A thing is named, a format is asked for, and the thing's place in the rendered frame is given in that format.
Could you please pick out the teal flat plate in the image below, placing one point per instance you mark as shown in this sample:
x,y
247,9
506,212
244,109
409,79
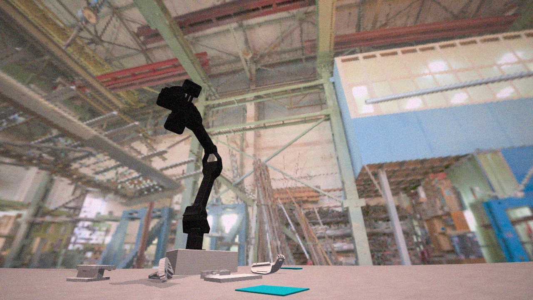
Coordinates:
x,y
273,290

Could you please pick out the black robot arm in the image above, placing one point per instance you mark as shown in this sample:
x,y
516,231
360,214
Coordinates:
x,y
195,222

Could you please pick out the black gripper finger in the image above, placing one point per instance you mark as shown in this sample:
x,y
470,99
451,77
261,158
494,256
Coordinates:
x,y
191,89
179,118

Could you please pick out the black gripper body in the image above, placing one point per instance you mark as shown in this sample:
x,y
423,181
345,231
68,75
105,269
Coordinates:
x,y
184,105

